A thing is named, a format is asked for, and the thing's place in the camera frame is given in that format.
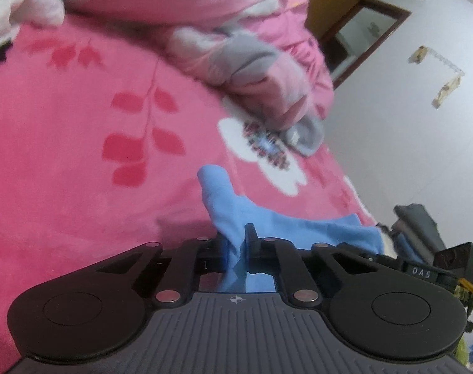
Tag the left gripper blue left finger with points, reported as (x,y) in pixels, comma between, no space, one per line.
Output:
(184,266)

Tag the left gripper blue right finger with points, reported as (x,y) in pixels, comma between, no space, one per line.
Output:
(287,265)

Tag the light blue t-shirt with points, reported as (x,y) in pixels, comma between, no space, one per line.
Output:
(230,213)

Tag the stack of dark folded clothes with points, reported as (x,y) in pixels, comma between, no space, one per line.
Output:
(414,235)

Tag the pink floral fleece blanket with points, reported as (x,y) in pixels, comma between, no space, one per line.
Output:
(100,144)

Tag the pink grey white duvet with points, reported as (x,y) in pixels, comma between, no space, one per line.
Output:
(258,51)

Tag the wooden framed mirror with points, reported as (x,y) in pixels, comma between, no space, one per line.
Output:
(349,31)

